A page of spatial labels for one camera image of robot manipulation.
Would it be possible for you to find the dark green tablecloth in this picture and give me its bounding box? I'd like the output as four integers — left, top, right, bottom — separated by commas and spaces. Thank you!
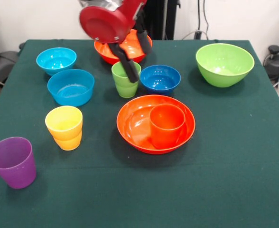
0, 39, 279, 228

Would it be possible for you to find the dark blue plastic bowl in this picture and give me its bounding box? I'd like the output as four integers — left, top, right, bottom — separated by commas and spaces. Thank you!
139, 65, 182, 96

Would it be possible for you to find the green plastic bowl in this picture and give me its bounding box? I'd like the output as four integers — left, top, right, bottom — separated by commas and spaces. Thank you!
195, 43, 255, 88

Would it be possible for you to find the yellow plastic cup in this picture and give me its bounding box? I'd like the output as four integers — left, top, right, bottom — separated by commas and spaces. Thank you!
45, 105, 84, 151

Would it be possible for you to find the orange plastic cup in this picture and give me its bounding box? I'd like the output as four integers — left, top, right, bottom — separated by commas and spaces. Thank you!
149, 104, 186, 150

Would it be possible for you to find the grey pedestal foot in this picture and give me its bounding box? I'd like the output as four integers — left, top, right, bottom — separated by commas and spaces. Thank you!
262, 45, 279, 80
0, 51, 20, 81

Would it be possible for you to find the purple plastic cup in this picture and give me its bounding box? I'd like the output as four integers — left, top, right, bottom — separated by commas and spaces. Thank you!
0, 136, 37, 190

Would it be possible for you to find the green plastic cup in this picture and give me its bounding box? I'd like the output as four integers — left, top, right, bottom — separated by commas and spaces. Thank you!
111, 61, 142, 99

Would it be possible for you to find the light blue plastic bowl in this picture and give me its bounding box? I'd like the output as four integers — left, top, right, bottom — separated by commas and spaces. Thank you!
36, 47, 77, 76

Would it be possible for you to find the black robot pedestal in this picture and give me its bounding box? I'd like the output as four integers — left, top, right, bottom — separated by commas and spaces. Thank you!
143, 0, 181, 40

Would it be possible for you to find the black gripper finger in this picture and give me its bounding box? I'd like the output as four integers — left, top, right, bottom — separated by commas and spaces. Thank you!
109, 42, 140, 84
134, 22, 152, 56

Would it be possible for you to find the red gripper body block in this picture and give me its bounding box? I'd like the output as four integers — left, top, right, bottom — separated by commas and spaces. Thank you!
79, 0, 148, 45

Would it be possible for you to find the orange plastic bowl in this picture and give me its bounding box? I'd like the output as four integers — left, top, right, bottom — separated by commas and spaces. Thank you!
116, 94, 196, 155
93, 28, 153, 65

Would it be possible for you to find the blue ribbed plastic bowl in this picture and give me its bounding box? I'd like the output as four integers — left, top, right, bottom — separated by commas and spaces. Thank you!
47, 68, 95, 107

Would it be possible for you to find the black hanging wall cable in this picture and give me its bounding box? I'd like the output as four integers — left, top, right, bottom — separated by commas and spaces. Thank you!
197, 0, 210, 33

